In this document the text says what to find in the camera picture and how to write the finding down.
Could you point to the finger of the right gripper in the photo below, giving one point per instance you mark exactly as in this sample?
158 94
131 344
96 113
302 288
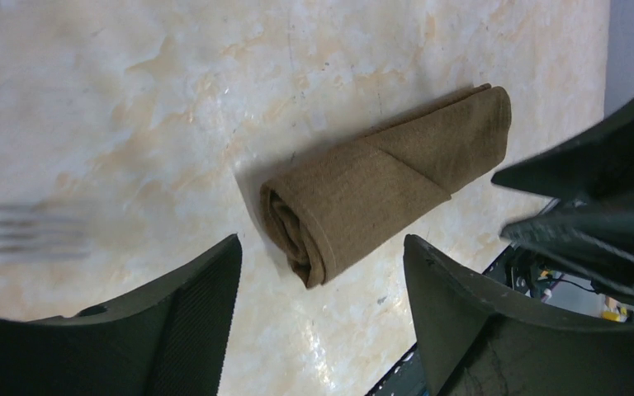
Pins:
595 164
596 241

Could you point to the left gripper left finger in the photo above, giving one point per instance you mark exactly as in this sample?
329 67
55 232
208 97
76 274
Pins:
167 337

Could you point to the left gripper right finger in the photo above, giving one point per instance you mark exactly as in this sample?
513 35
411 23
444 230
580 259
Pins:
478 337

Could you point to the brown cloth napkin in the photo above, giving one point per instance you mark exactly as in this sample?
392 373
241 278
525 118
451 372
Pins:
330 212

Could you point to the silver metal fork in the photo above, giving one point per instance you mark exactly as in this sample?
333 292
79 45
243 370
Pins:
43 233

